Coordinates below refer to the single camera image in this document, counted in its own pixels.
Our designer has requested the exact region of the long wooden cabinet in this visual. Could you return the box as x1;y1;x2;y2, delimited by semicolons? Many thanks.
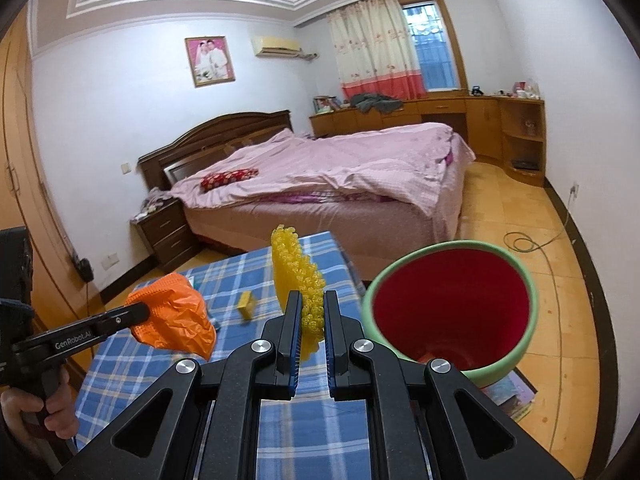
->
309;95;546;188

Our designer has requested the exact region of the person's left hand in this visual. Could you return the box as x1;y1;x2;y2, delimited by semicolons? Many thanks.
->
0;385;78;456

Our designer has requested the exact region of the yellow foam fruit net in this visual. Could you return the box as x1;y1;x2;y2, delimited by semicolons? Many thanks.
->
270;224;327;361

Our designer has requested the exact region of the pink quilt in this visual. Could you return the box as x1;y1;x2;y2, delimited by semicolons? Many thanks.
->
170;121;476;216

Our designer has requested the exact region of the framed wall photo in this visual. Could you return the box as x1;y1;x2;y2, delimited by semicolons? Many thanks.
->
184;36;236;88

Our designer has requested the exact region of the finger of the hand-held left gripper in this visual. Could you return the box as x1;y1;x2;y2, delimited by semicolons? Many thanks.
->
92;301;151;346

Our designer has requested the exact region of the wooden wardrobe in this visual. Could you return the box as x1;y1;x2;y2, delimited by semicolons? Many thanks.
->
0;10;101;391

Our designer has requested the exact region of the wall air conditioner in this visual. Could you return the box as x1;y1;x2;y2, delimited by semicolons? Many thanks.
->
250;35;304;58

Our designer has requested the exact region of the group of small jars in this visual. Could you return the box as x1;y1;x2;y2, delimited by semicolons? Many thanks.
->
510;80;541;101

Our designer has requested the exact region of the wooden framed window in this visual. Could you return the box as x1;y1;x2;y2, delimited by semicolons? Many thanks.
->
400;0;468;93

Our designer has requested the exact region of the grey clothes pile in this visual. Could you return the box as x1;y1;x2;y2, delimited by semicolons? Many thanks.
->
350;92;405;113

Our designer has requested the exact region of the book on floor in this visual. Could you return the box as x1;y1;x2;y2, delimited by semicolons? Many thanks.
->
477;367;540;423

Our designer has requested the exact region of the cream and red curtain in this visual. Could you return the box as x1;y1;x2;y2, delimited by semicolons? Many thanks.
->
327;0;428;103

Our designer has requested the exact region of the blue plaid blanket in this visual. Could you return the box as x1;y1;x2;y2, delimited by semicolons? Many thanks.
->
75;232;441;480

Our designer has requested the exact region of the red floral pillow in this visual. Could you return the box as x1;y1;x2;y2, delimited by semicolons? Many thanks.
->
201;167;260;192

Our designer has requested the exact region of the brown wooden bed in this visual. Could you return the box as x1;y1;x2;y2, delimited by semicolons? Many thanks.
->
137;109;476;268

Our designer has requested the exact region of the orange foam fruit net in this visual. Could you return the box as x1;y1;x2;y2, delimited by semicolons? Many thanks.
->
125;272;218;361

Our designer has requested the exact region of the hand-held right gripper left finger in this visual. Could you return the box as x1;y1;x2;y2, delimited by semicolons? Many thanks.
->
52;290;306;480

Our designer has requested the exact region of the green bin with red inside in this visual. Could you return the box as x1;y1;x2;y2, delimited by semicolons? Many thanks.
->
361;240;541;388

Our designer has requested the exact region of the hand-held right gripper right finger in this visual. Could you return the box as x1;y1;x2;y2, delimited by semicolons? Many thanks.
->
322;290;576;480

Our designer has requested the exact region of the dark wooden nightstand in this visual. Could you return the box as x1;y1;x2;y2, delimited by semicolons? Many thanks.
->
131;199;201;275

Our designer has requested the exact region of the pile of cloth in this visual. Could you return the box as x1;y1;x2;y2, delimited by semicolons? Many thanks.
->
132;187;173;221

